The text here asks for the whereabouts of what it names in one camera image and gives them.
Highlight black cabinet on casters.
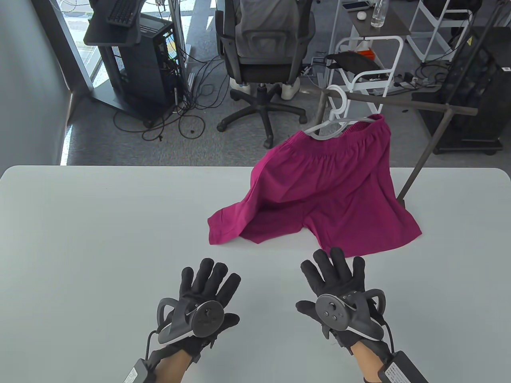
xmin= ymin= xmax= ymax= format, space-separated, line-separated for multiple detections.
xmin=411 ymin=28 xmax=511 ymax=156

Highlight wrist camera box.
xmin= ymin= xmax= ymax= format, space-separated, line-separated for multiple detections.
xmin=377 ymin=351 xmax=430 ymax=383
xmin=122 ymin=358 xmax=157 ymax=383

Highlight grey hand controller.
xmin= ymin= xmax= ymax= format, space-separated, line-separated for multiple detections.
xmin=156 ymin=297 xmax=225 ymax=344
xmin=315 ymin=289 xmax=387 ymax=342

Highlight silver metal frame post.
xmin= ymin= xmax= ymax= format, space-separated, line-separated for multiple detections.
xmin=168 ymin=0 xmax=192 ymax=86

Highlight black keyboard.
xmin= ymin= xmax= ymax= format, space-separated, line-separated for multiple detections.
xmin=107 ymin=0 xmax=140 ymax=28

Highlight person's left hand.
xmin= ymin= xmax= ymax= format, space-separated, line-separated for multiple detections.
xmin=158 ymin=258 xmax=242 ymax=361

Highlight clear water bottle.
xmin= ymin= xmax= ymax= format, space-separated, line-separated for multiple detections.
xmin=370 ymin=0 xmax=390 ymax=28

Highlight power strip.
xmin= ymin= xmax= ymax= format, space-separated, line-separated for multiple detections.
xmin=393 ymin=72 xmax=420 ymax=88

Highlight magenta shorts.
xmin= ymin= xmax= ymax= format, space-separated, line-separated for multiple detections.
xmin=208 ymin=114 xmax=423 ymax=259

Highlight black bag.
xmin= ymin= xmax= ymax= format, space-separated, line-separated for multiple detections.
xmin=327 ymin=51 xmax=378 ymax=72

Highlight tangle of black cables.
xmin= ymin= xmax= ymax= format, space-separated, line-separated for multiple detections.
xmin=113 ymin=56 xmax=224 ymax=142

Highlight light grey plastic hanger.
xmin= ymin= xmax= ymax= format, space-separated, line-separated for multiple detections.
xmin=301 ymin=85 xmax=378 ymax=141

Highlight black computer tower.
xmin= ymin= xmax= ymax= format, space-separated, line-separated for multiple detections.
xmin=120 ymin=16 xmax=178 ymax=108

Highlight person's right hand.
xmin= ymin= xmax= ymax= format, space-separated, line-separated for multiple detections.
xmin=295 ymin=247 xmax=394 ymax=355

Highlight black rolling computer stand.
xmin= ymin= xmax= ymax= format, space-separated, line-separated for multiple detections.
xmin=83 ymin=0 xmax=178 ymax=120

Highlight person's left forearm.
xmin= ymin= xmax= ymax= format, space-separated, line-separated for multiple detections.
xmin=154 ymin=346 xmax=192 ymax=383

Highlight white metal cart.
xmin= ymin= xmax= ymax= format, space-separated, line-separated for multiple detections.
xmin=406 ymin=0 xmax=473 ymax=62
xmin=327 ymin=36 xmax=404 ymax=132

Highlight person's right forearm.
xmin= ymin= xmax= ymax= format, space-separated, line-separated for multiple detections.
xmin=351 ymin=341 xmax=386 ymax=383

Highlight grey jacket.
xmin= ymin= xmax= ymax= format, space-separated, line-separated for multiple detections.
xmin=236 ymin=0 xmax=304 ymax=64

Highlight dark wooden clothes rack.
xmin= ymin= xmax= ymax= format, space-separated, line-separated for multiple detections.
xmin=315 ymin=89 xmax=478 ymax=208

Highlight black office chair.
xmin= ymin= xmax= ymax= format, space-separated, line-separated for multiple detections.
xmin=215 ymin=0 xmax=317 ymax=149

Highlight brown side table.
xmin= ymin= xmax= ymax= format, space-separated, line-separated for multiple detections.
xmin=327 ymin=0 xmax=412 ymax=86

